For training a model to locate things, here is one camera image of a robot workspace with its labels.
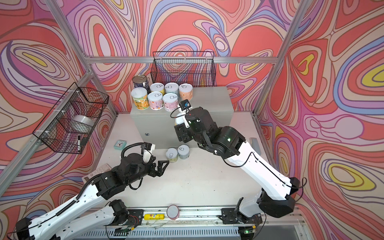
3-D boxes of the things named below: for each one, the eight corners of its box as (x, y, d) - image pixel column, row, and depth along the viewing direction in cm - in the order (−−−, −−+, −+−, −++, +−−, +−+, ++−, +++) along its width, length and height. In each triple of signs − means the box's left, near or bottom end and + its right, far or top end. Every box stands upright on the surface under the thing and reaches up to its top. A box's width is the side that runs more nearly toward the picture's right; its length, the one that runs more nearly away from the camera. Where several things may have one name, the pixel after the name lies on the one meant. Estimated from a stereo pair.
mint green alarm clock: (114, 150, 101) (112, 147, 98) (118, 142, 105) (116, 139, 103) (124, 150, 101) (123, 147, 98) (127, 142, 105) (126, 139, 103)
